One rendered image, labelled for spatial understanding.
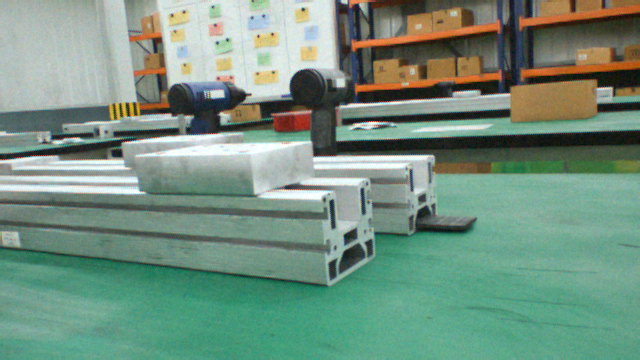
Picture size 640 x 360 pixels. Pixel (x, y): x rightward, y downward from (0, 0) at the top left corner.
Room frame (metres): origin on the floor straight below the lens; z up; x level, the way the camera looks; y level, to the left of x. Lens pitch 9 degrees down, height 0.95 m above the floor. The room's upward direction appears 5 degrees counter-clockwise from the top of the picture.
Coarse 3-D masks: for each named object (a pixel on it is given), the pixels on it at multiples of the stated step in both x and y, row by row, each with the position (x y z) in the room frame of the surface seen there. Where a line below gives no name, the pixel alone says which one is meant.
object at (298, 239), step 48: (0, 192) 0.77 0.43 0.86; (48, 192) 0.71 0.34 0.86; (96, 192) 0.67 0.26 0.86; (144, 192) 0.62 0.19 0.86; (288, 192) 0.54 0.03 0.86; (336, 192) 0.58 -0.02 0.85; (0, 240) 0.78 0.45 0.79; (48, 240) 0.72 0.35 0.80; (96, 240) 0.67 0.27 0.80; (144, 240) 0.63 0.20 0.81; (192, 240) 0.60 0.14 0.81; (240, 240) 0.57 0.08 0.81; (288, 240) 0.52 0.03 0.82; (336, 240) 0.52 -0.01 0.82
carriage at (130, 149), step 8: (176, 136) 0.98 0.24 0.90; (184, 136) 0.96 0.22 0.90; (192, 136) 0.94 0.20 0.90; (200, 136) 0.92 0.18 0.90; (208, 136) 0.90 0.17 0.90; (216, 136) 0.88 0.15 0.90; (224, 136) 0.88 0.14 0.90; (232, 136) 0.90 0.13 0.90; (240, 136) 0.91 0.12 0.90; (128, 144) 0.90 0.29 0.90; (136, 144) 0.89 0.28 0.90; (144, 144) 0.89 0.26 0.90; (152, 144) 0.88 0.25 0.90; (160, 144) 0.87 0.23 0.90; (168, 144) 0.86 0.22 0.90; (176, 144) 0.85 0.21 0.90; (184, 144) 0.84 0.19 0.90; (192, 144) 0.83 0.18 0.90; (200, 144) 0.84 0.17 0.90; (208, 144) 0.85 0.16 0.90; (216, 144) 0.86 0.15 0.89; (128, 152) 0.91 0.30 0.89; (136, 152) 0.90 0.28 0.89; (144, 152) 0.89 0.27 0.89; (152, 152) 0.88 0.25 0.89; (128, 160) 0.91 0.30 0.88
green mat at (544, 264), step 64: (448, 192) 0.93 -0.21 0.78; (512, 192) 0.88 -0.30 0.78; (576, 192) 0.84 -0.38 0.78; (0, 256) 0.73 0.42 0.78; (64, 256) 0.70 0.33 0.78; (384, 256) 0.59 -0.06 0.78; (448, 256) 0.57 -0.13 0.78; (512, 256) 0.55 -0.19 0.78; (576, 256) 0.54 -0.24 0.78; (0, 320) 0.49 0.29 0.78; (64, 320) 0.47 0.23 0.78; (128, 320) 0.46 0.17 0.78; (192, 320) 0.45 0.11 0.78; (256, 320) 0.44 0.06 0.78; (320, 320) 0.43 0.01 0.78; (384, 320) 0.42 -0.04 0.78; (448, 320) 0.41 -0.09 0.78; (512, 320) 0.40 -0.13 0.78; (576, 320) 0.39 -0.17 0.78
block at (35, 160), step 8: (8, 160) 1.16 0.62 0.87; (16, 160) 1.14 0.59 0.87; (24, 160) 1.12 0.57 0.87; (32, 160) 1.12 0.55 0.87; (40, 160) 1.14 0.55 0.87; (48, 160) 1.15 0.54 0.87; (56, 160) 1.17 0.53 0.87; (0, 168) 1.11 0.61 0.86; (8, 168) 1.09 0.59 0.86; (8, 176) 1.10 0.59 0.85; (16, 176) 1.09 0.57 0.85
